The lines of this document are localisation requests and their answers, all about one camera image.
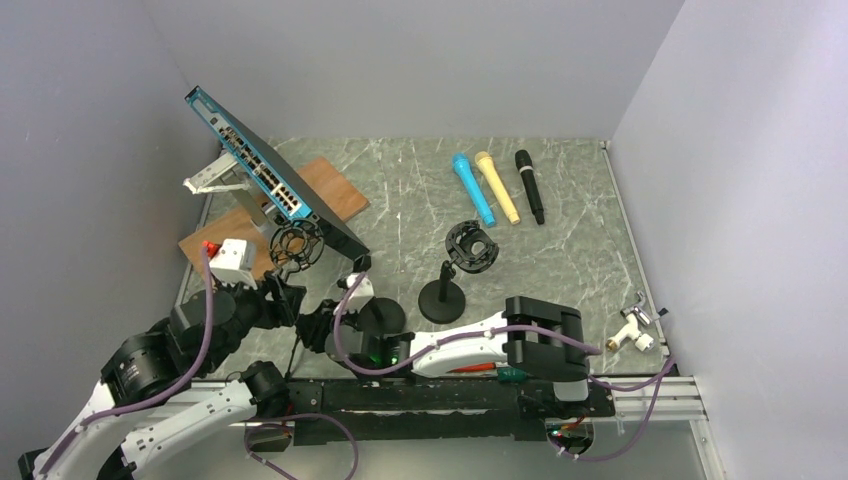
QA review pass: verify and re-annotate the gold microphone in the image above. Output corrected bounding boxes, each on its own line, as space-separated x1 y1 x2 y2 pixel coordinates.
474 151 521 225

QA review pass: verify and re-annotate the blue network switch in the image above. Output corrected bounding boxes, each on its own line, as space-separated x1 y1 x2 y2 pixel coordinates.
185 86 370 261

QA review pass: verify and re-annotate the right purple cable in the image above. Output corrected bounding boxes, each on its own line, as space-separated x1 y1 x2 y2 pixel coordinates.
331 272 677 464

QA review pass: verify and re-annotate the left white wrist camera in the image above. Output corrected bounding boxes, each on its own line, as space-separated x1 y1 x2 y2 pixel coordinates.
205 238 257 289

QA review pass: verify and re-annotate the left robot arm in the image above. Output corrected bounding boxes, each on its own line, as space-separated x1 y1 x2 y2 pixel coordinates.
18 273 306 479

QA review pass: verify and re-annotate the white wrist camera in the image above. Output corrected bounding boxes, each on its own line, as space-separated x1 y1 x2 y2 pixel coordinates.
334 272 374 314
205 238 257 289

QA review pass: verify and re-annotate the metal switch support bracket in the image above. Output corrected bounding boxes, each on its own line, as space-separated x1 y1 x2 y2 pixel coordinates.
183 150 268 230

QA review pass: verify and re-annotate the blue microphone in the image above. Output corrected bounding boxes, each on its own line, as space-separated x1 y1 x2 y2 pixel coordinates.
452 153 496 227

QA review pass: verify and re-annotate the green clamp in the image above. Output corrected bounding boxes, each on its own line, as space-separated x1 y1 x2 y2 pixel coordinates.
497 368 528 384

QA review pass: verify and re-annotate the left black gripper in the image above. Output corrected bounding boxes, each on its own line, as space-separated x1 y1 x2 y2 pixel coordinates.
202 268 308 373

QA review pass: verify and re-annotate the black clip desk stand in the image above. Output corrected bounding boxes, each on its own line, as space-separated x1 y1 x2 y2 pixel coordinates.
351 254 407 339

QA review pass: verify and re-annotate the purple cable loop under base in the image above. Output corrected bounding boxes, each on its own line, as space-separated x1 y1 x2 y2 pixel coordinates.
243 413 360 480

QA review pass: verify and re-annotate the white chrome faucet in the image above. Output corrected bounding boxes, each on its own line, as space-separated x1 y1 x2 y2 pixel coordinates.
605 290 668 352

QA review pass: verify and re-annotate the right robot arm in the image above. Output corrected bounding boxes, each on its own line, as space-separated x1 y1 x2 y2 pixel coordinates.
306 296 600 415

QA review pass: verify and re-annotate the red handled adjustable wrench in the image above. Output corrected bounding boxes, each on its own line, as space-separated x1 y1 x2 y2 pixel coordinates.
452 362 497 373

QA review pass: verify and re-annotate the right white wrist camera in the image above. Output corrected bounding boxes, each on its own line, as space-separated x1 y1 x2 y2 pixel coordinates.
334 272 374 314

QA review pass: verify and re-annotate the black microphone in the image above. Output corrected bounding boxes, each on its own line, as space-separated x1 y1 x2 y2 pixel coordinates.
515 149 545 225

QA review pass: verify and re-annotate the black shock mount desk stand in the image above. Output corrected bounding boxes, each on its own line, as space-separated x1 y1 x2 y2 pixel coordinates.
417 220 499 326

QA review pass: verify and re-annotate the wooden board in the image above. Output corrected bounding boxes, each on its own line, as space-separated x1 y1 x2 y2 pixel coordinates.
178 156 370 285

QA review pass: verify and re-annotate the black tripod shock mount stand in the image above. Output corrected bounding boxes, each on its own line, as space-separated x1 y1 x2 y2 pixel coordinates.
263 219 325 380

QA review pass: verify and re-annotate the black base frame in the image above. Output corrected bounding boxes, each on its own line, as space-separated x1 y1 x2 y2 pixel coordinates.
173 376 707 446

